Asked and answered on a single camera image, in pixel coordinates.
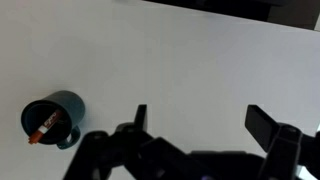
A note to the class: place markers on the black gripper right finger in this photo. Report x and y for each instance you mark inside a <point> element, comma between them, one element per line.
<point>283,146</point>

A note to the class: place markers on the dark green enamel mug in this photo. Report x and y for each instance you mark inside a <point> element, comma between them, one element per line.
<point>71,105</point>

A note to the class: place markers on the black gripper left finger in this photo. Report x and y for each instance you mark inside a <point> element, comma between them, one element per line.
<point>110,150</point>

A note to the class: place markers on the red white dry-erase marker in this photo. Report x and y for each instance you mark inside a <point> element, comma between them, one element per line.
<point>45,126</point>

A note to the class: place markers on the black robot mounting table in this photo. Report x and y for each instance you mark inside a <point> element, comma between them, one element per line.
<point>233,8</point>

